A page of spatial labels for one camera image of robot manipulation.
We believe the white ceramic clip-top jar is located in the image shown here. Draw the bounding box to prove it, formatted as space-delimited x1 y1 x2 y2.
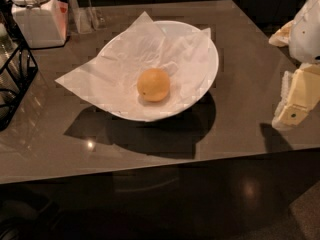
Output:
11 0 68 49

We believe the clear acrylic stand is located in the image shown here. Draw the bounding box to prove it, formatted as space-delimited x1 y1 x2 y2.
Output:
68 0 106 34

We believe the orange fruit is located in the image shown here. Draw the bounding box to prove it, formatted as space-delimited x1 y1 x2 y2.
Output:
137 68 170 102

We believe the black wire rack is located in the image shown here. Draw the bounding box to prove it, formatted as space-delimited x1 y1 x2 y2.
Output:
0 33 39 132

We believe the white bowl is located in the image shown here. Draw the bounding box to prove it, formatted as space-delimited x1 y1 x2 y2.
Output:
100 21 219 122

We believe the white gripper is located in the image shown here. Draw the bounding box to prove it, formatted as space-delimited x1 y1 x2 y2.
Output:
269 0 320 131

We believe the white paper sheet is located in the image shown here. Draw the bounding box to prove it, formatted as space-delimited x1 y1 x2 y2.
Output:
56 13 219 122

